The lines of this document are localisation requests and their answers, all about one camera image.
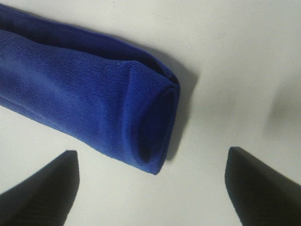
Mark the blue microfiber towel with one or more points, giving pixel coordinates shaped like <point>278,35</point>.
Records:
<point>114,97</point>

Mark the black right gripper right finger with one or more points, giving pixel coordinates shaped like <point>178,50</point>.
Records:
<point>261,196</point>

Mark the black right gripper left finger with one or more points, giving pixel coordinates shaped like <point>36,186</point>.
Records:
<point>46,197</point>

